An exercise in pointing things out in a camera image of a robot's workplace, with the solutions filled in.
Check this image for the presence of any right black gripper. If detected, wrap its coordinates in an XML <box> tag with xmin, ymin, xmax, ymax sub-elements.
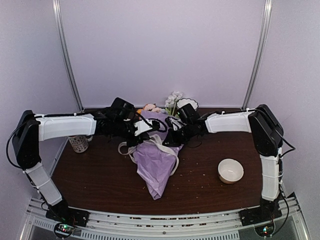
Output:
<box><xmin>162</xmin><ymin>122</ymin><xmax>195</xmax><ymax>147</ymax></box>

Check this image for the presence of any beige ribbon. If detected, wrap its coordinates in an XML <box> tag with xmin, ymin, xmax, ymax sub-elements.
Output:
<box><xmin>117</xmin><ymin>134</ymin><xmax>180</xmax><ymax>176</ymax></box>

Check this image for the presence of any purple pink wrapping paper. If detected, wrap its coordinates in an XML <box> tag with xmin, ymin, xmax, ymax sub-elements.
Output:
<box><xmin>134</xmin><ymin>110</ymin><xmax>182</xmax><ymax>200</ymax></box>

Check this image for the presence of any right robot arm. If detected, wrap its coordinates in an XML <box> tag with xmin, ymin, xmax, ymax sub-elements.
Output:
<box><xmin>162</xmin><ymin>103</ymin><xmax>284</xmax><ymax>221</ymax></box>

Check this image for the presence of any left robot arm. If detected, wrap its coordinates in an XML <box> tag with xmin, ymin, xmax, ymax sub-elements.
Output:
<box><xmin>9</xmin><ymin>97</ymin><xmax>159</xmax><ymax>222</ymax></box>

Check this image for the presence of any scalloped white bowl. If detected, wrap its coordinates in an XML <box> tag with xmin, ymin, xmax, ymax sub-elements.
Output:
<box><xmin>176</xmin><ymin>98</ymin><xmax>199</xmax><ymax>110</ymax></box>

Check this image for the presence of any patterned mug yellow inside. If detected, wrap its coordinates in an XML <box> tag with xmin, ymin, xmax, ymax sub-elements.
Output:
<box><xmin>67</xmin><ymin>135</ymin><xmax>93</xmax><ymax>153</ymax></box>

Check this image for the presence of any plain white bowl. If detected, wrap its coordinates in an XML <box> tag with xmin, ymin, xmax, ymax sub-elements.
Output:
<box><xmin>217</xmin><ymin>158</ymin><xmax>244</xmax><ymax>185</ymax></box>

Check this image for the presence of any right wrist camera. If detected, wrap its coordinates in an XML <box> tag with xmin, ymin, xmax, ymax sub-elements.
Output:
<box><xmin>165</xmin><ymin>116</ymin><xmax>184</xmax><ymax>131</ymax></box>

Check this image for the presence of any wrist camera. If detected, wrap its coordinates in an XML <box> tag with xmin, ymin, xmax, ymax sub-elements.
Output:
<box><xmin>165</xmin><ymin>116</ymin><xmax>184</xmax><ymax>131</ymax></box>
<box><xmin>134</xmin><ymin>119</ymin><xmax>160</xmax><ymax>137</ymax></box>

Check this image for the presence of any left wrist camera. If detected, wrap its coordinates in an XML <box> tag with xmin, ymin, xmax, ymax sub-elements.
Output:
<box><xmin>134</xmin><ymin>119</ymin><xmax>160</xmax><ymax>137</ymax></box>

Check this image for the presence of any front aluminium rail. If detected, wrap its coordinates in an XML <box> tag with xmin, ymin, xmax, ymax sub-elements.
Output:
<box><xmin>24</xmin><ymin>197</ymin><xmax>306</xmax><ymax>240</ymax></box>

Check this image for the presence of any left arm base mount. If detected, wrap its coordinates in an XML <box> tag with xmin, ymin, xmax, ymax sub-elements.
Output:
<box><xmin>45</xmin><ymin>208</ymin><xmax>89</xmax><ymax>239</ymax></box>

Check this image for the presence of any right aluminium frame post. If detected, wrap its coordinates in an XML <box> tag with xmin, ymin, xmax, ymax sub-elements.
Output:
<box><xmin>241</xmin><ymin>0</ymin><xmax>273</xmax><ymax>110</ymax></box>

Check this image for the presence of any aluminium frame post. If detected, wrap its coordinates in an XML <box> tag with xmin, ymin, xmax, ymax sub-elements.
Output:
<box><xmin>241</xmin><ymin>0</ymin><xmax>273</xmax><ymax>110</ymax></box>
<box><xmin>52</xmin><ymin>0</ymin><xmax>84</xmax><ymax>111</ymax></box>

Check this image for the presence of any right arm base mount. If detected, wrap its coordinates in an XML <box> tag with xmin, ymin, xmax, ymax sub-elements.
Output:
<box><xmin>239</xmin><ymin>206</ymin><xmax>282</xmax><ymax>238</ymax></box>

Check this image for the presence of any left aluminium frame post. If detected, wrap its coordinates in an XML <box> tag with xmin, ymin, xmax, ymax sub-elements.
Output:
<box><xmin>52</xmin><ymin>0</ymin><xmax>84</xmax><ymax>111</ymax></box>

